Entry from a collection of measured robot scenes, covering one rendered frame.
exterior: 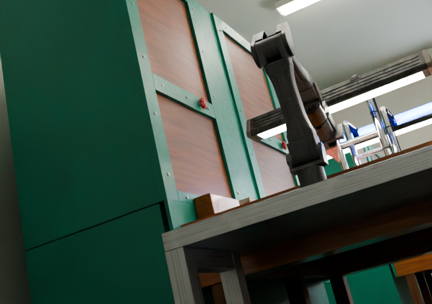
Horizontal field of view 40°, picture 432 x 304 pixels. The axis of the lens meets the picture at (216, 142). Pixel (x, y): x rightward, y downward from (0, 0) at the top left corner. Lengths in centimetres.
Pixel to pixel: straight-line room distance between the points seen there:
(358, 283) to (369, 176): 345
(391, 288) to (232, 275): 312
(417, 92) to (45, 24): 551
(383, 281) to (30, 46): 316
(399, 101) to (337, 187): 602
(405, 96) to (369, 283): 313
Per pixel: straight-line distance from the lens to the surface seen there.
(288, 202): 117
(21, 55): 220
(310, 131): 138
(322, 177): 134
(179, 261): 125
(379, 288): 453
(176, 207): 174
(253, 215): 119
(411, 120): 242
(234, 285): 147
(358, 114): 719
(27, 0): 227
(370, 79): 191
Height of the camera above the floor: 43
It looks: 18 degrees up
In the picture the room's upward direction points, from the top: 14 degrees counter-clockwise
